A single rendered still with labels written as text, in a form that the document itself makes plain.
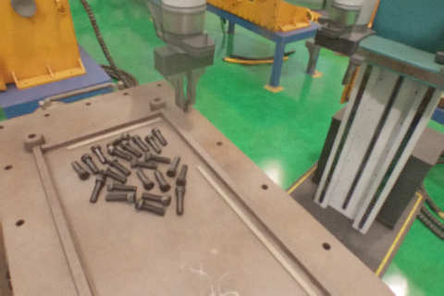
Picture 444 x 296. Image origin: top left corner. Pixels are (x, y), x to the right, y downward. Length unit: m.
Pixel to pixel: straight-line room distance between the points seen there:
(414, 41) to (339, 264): 1.03
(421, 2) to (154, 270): 1.23
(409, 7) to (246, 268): 1.14
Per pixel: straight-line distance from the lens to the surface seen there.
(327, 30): 0.99
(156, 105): 0.78
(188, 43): 0.64
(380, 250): 2.00
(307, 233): 0.56
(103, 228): 0.56
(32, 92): 2.59
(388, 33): 1.43
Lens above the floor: 1.80
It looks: 37 degrees down
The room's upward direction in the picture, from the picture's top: 4 degrees clockwise
